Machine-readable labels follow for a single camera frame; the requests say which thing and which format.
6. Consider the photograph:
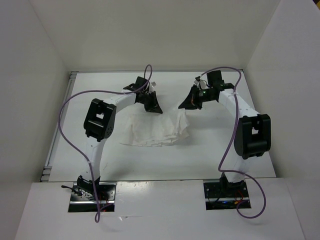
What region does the white pleated skirt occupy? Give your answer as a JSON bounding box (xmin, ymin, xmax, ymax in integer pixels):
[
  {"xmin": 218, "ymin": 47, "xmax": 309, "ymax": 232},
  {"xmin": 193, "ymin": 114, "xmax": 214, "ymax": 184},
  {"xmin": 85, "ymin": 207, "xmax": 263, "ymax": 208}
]
[{"xmin": 120, "ymin": 107, "xmax": 190, "ymax": 147}]

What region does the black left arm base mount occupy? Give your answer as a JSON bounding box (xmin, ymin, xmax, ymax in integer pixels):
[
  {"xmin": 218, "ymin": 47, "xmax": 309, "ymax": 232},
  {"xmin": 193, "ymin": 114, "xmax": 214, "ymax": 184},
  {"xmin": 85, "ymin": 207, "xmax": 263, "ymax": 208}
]
[{"xmin": 68, "ymin": 182, "xmax": 117, "ymax": 213}]

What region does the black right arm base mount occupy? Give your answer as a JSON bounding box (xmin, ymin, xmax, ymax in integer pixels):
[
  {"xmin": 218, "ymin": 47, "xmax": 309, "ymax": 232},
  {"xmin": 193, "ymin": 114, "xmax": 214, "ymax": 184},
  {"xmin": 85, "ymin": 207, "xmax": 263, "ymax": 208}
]
[{"xmin": 203, "ymin": 181, "xmax": 251, "ymax": 211}]

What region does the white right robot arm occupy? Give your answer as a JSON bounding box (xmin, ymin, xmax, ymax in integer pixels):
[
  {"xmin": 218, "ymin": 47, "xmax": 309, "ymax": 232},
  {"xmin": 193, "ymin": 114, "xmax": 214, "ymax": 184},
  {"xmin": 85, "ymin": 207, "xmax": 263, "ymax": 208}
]
[{"xmin": 178, "ymin": 83, "xmax": 271, "ymax": 197}]

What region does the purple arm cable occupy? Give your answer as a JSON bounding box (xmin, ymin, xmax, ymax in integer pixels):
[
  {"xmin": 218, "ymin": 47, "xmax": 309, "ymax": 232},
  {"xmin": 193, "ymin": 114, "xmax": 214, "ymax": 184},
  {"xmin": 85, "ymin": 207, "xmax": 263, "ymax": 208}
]
[
  {"xmin": 199, "ymin": 66, "xmax": 267, "ymax": 220},
  {"xmin": 57, "ymin": 64, "xmax": 153, "ymax": 223}
]

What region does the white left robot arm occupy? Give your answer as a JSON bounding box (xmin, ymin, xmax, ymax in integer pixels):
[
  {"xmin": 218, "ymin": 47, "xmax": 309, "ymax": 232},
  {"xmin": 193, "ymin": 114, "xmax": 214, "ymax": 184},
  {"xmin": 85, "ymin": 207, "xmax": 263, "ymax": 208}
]
[{"xmin": 76, "ymin": 83, "xmax": 163, "ymax": 200}]

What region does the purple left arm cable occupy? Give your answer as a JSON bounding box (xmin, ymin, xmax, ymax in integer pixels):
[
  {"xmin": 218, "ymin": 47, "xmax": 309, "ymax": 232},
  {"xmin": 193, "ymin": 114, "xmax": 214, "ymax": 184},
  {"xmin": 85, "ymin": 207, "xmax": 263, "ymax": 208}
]
[{"xmin": 57, "ymin": 64, "xmax": 153, "ymax": 223}]

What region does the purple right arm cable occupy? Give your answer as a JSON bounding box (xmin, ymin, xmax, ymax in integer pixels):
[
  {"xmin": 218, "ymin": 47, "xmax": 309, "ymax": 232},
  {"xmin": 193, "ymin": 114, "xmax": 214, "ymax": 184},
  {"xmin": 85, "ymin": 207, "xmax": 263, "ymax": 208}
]
[{"xmin": 199, "ymin": 66, "xmax": 267, "ymax": 220}]

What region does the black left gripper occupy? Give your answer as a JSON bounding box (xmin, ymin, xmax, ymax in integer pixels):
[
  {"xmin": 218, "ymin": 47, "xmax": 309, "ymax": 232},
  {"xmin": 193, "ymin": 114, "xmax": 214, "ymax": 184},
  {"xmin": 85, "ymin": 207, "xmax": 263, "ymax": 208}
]
[{"xmin": 138, "ymin": 90, "xmax": 163, "ymax": 114}]

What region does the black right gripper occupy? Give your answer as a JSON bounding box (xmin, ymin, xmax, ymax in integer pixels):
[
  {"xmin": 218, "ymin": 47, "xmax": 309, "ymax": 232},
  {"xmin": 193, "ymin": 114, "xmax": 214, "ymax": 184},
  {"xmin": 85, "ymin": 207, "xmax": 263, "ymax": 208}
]
[{"xmin": 178, "ymin": 84, "xmax": 215, "ymax": 110}]

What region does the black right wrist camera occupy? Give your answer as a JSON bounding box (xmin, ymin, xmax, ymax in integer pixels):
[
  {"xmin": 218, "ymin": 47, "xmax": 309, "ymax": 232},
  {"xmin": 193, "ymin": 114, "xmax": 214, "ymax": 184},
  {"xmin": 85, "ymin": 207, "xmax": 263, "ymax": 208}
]
[{"xmin": 206, "ymin": 70, "xmax": 225, "ymax": 87}]

